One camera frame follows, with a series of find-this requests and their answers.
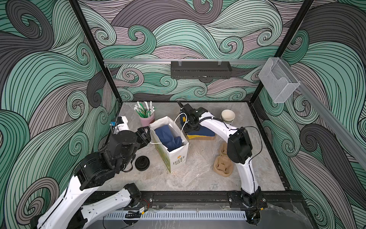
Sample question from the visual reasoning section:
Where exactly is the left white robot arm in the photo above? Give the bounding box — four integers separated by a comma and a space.
30, 127, 151, 229

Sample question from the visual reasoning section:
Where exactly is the brown pulp cup carrier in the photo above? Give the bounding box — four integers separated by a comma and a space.
213, 142, 234, 177

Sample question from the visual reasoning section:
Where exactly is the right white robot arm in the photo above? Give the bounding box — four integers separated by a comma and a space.
177, 101, 261, 206

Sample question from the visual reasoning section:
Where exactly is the dark blue napkin stack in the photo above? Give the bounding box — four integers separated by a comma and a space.
180, 114, 215, 139

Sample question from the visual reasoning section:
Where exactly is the white paper takeout bag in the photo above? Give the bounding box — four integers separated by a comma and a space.
149, 116, 189, 173

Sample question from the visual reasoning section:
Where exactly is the pink straw holder cup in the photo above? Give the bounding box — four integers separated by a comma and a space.
139, 114, 155, 127

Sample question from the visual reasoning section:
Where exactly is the black coffee cup lid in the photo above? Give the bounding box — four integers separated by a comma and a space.
135, 156, 150, 171

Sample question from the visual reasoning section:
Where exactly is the clear acrylic wall holder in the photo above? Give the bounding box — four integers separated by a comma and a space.
259, 57, 300, 104

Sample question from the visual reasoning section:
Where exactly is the black enclosure corner post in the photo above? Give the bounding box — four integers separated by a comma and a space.
69, 0, 123, 106
250, 1, 313, 104

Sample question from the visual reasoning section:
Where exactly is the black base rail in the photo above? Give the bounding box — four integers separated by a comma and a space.
91, 190, 304, 205

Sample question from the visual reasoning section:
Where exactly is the black enclosure corner post left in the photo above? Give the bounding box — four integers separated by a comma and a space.
69, 0, 123, 106

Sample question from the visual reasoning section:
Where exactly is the dark blue paper napkin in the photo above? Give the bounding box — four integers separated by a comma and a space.
155, 125, 183, 152

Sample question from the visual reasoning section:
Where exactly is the bundle of wrapped straws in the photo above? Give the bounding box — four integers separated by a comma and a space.
134, 101, 155, 118

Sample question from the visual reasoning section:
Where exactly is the black wall-mounted tray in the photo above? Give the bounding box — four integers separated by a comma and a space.
171, 62, 233, 80

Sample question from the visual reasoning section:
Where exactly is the stack of paper cups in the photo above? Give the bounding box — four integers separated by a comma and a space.
221, 109, 235, 125

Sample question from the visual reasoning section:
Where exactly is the black enclosure corner post right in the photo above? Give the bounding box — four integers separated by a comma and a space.
250, 1, 313, 104

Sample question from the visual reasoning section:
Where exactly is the grey aluminium rail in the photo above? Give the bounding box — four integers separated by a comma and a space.
103, 58, 267, 65

